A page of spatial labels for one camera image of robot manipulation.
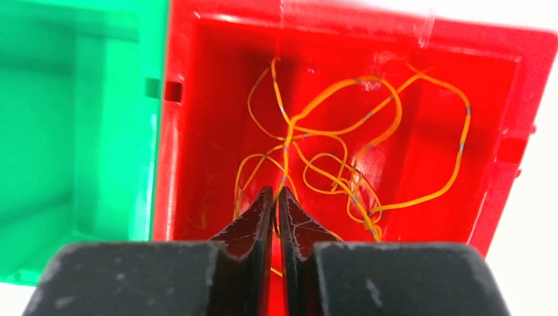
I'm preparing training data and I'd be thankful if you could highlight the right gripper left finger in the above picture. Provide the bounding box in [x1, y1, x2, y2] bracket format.
[24, 187, 273, 315]

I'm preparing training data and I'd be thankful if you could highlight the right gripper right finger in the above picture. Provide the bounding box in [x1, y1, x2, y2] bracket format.
[278, 188, 509, 315]

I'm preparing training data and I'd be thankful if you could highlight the yellow thin wire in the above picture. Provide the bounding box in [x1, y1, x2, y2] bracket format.
[233, 57, 472, 244]
[268, 57, 297, 278]

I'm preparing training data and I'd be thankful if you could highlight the red plastic bin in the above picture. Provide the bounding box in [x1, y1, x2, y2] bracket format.
[152, 0, 558, 316]

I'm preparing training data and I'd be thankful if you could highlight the green plastic bin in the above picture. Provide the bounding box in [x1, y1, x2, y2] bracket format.
[1, 1, 170, 286]

